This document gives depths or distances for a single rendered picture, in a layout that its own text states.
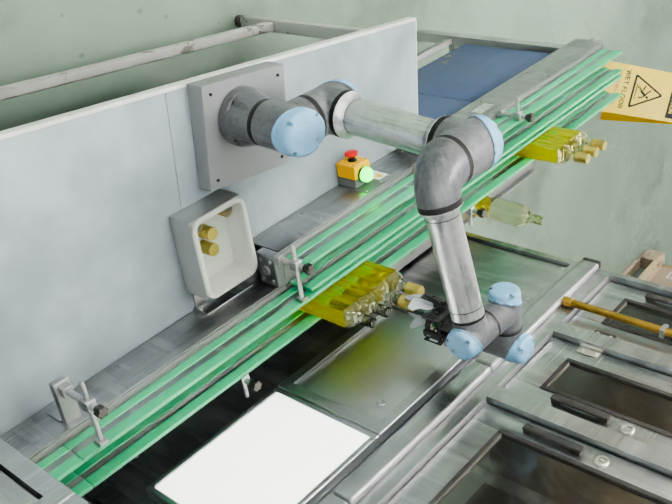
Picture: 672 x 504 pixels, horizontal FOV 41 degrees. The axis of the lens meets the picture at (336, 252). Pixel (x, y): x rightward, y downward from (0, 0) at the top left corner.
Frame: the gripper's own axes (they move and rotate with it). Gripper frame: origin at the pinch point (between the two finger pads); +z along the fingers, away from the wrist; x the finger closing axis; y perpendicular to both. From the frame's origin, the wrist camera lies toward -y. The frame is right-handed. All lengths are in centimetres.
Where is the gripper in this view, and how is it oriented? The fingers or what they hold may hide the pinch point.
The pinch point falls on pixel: (412, 304)
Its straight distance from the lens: 233.0
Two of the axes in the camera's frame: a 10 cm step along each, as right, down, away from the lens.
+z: -7.5, -2.4, 6.2
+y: -6.5, 4.6, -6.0
